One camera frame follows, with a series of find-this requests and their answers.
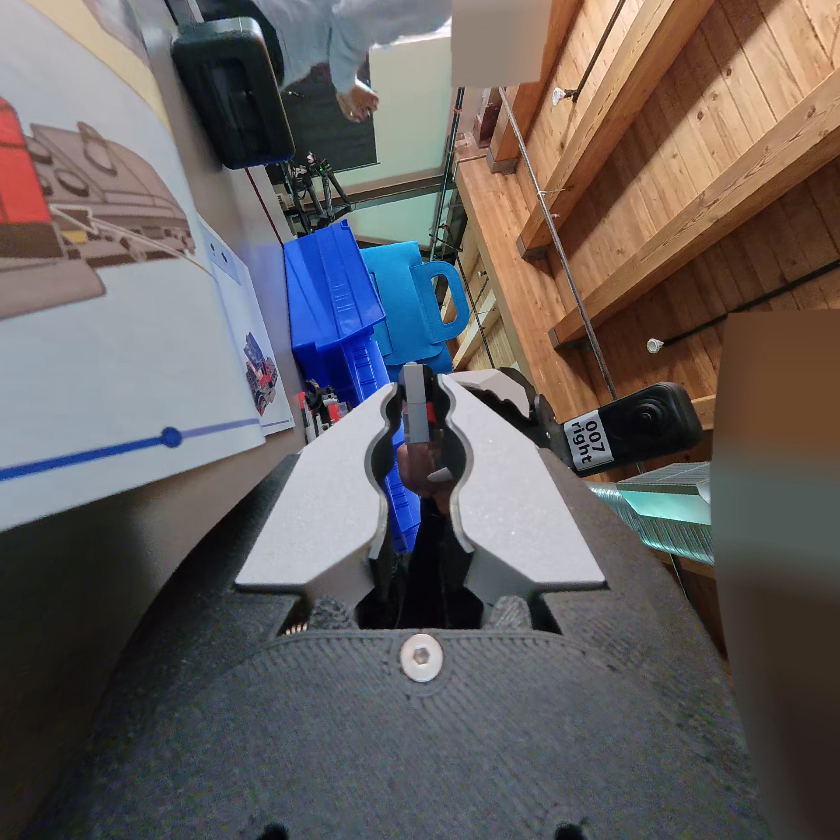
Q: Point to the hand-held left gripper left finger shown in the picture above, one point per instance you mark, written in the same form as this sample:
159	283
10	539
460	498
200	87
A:
308	525

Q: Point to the black hard case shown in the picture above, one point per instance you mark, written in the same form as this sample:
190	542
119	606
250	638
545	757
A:
229	98

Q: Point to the person's right forearm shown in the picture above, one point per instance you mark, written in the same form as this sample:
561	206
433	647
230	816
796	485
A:
423	564

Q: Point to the grey desk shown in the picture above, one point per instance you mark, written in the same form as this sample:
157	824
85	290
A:
65	623

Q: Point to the blue plastic bin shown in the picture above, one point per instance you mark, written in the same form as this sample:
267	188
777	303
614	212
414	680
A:
321	295

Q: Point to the person's right hand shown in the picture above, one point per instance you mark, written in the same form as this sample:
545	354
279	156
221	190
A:
420	479

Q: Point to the black curtain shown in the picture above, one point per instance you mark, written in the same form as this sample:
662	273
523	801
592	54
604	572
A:
315	138

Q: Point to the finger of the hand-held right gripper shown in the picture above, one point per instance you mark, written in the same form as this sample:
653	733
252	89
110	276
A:
499	382
441	474

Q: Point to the silver ventilation duct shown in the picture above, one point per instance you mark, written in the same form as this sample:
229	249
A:
656	525

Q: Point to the steel ceiling pipe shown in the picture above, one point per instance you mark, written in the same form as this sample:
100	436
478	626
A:
577	295

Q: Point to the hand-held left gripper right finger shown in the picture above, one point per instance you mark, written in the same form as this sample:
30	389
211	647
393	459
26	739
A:
525	525

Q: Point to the blue felt bag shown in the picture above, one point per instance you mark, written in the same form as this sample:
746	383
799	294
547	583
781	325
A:
400	302

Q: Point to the brick instruction booklet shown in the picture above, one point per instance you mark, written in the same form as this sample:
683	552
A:
98	380

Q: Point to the small grey red brick assembly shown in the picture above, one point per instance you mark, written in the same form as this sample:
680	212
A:
413	400

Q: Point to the toy brick vehicle model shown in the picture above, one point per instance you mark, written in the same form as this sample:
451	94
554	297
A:
321	413

